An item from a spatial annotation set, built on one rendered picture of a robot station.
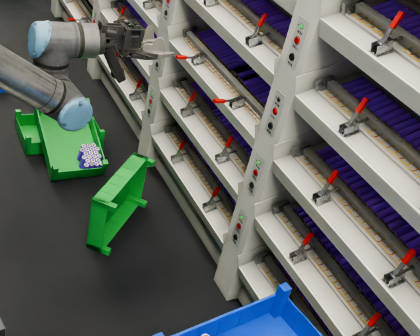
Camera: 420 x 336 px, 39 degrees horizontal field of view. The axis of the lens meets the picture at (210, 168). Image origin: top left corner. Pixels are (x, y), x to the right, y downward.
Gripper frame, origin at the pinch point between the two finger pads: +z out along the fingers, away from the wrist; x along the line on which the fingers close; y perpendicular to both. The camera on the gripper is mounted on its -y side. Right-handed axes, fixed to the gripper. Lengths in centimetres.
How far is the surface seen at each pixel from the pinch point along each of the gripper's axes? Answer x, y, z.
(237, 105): -15.4, -9.2, 18.4
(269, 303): -80, -14, -9
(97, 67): 100, -58, 20
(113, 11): 96, -29, 21
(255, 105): -19.5, -6.8, 21.1
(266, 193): -39.7, -22.1, 18.1
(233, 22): -1.1, 9.5, 19.1
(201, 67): 8.9, -10.2, 18.6
